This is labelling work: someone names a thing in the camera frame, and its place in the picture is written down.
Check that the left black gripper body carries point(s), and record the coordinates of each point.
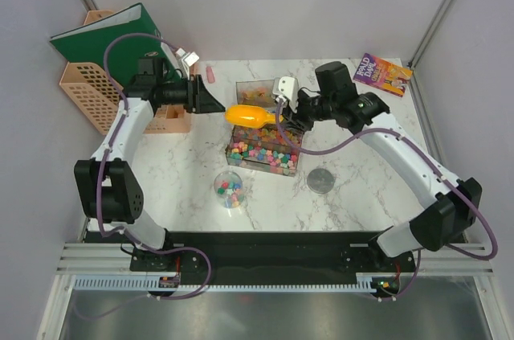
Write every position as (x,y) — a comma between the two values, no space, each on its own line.
(189,99)

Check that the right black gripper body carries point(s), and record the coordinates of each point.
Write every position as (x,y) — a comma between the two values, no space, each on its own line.
(310,109)

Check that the yellow plastic scoop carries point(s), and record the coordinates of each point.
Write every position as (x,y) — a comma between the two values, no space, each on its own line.
(249,116)

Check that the clear four-compartment candy box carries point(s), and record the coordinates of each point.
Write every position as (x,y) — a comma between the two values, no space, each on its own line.
(262,149)

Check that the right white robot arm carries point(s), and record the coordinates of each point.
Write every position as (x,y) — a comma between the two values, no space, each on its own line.
(449,204)

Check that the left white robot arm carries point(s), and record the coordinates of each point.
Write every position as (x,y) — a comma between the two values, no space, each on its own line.
(108,189)

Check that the pink highlighter pen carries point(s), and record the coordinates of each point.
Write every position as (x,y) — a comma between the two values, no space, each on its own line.
(210,75)

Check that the clear round lid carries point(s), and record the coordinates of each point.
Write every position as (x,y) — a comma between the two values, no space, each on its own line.
(320,180)

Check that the Roald Dahl book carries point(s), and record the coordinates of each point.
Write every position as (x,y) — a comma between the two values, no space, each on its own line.
(383,75)

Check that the clear plastic cup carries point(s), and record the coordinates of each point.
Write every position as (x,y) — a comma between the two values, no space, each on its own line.
(228,189)

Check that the peach plastic file rack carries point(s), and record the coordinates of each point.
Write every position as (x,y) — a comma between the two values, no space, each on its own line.
(88,87)

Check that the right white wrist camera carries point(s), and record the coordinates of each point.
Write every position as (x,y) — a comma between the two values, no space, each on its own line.
(286,89)

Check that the green ring binder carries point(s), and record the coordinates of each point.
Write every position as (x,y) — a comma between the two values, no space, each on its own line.
(89,42)

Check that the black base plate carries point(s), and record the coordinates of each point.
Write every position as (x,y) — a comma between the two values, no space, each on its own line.
(271,256)

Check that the white slotted cable duct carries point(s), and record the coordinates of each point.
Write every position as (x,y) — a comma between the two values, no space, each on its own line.
(154,283)

